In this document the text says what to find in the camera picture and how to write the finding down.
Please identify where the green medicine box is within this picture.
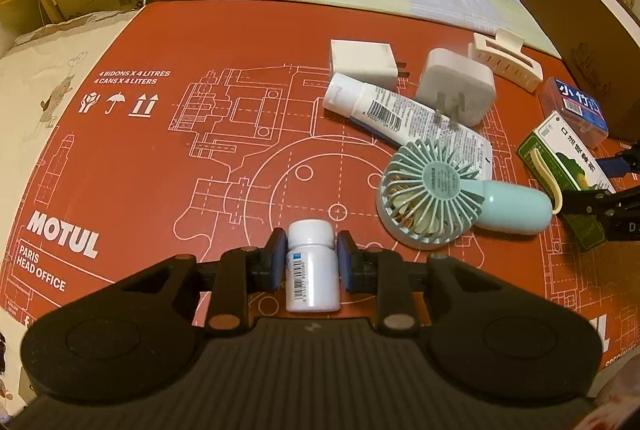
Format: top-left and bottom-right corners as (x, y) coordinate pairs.
(518, 112), (615, 249)

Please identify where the large white power adapter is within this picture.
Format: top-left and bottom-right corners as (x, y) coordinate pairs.
(416, 48), (497, 127)

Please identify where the small white charger plug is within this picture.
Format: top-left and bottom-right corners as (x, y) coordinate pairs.
(330, 39), (409, 90)

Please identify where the red Motul cardboard mat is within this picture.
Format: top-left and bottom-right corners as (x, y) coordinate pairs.
(0, 0), (640, 386)

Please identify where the blue toothpick case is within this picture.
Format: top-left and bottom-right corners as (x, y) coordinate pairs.
(538, 77), (608, 148)

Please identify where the cream hair claw clip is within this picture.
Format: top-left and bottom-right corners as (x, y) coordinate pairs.
(468, 28), (544, 93)

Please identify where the small white pill bottle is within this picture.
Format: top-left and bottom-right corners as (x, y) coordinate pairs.
(285, 219), (341, 313)

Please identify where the brown open storage box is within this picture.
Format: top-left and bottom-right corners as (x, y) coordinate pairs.
(520, 0), (639, 142)

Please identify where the white cream tube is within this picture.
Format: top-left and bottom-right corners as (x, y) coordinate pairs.
(323, 74), (492, 180)

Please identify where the mint handheld fan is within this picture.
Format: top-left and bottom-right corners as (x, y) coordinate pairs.
(376, 140), (553, 250)

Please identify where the cream patterned bedsheet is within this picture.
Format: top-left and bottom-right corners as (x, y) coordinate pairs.
(1, 11), (136, 422)

